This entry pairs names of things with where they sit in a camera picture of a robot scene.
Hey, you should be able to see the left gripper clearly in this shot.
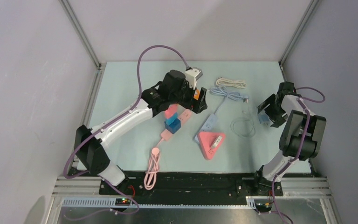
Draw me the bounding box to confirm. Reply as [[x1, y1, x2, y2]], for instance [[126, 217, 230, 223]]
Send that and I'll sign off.
[[169, 79, 207, 113]]

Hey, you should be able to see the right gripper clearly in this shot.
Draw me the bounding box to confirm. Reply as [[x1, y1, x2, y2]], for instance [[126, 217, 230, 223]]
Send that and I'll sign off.
[[257, 93, 289, 127]]

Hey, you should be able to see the orange power strip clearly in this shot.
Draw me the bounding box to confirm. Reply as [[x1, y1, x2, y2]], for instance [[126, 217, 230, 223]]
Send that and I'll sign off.
[[193, 89, 200, 100]]

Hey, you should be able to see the small blue wall charger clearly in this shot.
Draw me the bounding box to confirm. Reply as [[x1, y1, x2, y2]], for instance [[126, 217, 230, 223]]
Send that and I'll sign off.
[[257, 113, 271, 126]]

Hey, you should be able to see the pink triangular power strip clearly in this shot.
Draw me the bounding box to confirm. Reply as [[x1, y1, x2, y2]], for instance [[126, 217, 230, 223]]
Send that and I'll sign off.
[[198, 132, 226, 160]]

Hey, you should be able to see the dark blue cube socket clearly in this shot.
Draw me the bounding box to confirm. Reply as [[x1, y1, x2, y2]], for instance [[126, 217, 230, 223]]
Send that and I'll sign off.
[[164, 119, 181, 134]]

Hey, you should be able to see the light blue adapter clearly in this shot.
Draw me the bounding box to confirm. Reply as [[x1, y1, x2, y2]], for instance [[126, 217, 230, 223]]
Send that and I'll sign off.
[[165, 113, 178, 126]]

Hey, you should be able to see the white adapter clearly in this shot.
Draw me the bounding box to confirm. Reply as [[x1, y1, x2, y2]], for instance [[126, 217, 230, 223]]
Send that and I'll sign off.
[[210, 135, 223, 149]]

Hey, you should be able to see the pink adapter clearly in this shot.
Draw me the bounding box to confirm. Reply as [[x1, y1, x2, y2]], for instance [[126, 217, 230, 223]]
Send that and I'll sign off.
[[164, 104, 178, 119]]

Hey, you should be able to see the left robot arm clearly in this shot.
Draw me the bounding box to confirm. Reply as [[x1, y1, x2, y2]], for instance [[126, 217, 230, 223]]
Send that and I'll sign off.
[[75, 67, 207, 194]]

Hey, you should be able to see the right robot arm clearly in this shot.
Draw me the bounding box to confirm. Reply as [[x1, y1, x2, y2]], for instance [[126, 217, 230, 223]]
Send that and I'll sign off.
[[252, 82, 327, 195]]

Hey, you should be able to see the white power strip cable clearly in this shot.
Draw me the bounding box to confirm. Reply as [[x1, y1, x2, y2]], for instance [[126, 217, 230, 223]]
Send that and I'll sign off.
[[215, 77, 248, 90]]

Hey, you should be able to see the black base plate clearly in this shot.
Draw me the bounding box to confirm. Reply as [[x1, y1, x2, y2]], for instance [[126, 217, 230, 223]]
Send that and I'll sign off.
[[117, 171, 283, 206]]

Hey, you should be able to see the pink coiled cable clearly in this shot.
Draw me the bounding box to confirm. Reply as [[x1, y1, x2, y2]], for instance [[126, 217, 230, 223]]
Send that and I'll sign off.
[[143, 139, 165, 190]]

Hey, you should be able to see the aluminium frame rail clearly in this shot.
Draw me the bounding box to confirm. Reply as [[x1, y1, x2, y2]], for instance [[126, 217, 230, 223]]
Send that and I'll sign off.
[[53, 173, 332, 208]]

